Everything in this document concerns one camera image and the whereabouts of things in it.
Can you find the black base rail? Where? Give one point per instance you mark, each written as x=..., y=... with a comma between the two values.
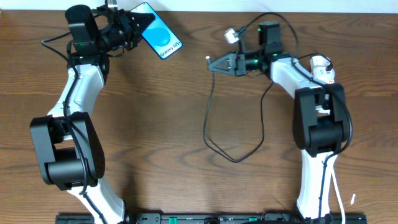
x=272, y=217

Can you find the white power strip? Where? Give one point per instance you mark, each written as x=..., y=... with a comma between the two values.
x=321, y=73

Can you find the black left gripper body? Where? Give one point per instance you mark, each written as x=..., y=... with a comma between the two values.
x=127, y=28

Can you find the blue Samsung Galaxy smartphone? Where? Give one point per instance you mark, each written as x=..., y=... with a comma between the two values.
x=158, y=35

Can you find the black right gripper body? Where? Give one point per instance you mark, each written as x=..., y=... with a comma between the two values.
x=240, y=64

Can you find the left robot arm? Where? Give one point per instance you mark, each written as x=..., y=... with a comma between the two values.
x=67, y=147

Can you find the white USB charger plug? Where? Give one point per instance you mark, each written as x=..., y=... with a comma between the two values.
x=320, y=61

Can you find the small white paper scrap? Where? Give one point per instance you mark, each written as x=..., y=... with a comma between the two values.
x=352, y=199

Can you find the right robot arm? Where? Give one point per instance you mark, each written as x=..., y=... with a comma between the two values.
x=322, y=126

